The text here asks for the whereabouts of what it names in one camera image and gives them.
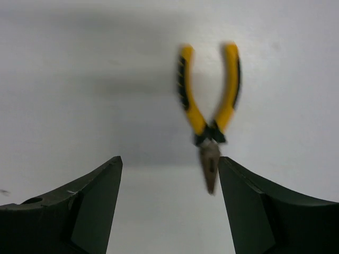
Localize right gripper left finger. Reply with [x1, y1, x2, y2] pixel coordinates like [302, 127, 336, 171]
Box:
[1, 156, 123, 253]

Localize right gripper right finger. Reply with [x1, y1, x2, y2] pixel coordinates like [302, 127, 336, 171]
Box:
[219, 157, 338, 253]

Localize yellow long nose pliers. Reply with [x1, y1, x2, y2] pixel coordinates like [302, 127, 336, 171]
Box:
[175, 42, 242, 196]

